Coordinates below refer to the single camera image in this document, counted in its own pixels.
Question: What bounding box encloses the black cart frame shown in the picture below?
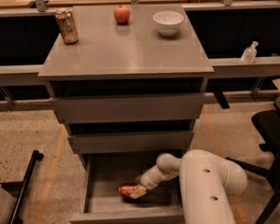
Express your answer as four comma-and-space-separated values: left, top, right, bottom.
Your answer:
0, 150, 44, 224

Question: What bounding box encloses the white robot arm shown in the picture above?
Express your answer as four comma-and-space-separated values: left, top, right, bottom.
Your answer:
127, 149, 247, 224

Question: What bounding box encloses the gold brown soda can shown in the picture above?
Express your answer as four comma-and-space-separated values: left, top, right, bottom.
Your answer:
55, 7, 78, 45

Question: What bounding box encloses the red apple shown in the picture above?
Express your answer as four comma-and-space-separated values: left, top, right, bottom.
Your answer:
113, 5, 131, 24

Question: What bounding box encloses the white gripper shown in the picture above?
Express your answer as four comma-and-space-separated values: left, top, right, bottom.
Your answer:
130, 172, 161, 199

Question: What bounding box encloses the grey open bottom drawer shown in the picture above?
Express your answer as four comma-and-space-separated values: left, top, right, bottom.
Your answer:
70, 151, 184, 224

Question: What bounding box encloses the grey middle drawer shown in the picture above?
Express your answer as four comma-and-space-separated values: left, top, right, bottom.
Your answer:
68, 131, 193, 154

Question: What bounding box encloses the white ceramic bowl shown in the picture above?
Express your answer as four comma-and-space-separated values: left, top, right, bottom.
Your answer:
153, 11, 184, 36

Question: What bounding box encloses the clear sanitizer pump bottle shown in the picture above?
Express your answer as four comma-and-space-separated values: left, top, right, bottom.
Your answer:
241, 41, 259, 63

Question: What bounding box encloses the grey metal shelf rail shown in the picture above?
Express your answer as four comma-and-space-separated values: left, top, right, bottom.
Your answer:
0, 0, 280, 112

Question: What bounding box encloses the grey drawer cabinet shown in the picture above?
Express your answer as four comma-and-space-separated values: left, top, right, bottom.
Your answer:
38, 5, 214, 161

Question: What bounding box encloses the grey top drawer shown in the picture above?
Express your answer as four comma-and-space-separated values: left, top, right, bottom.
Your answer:
49, 93, 204, 123

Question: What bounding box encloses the black office chair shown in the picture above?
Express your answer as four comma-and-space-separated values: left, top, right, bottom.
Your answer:
225, 100, 280, 224

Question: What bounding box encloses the red coke can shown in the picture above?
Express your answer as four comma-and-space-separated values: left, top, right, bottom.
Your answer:
119, 184, 139, 197

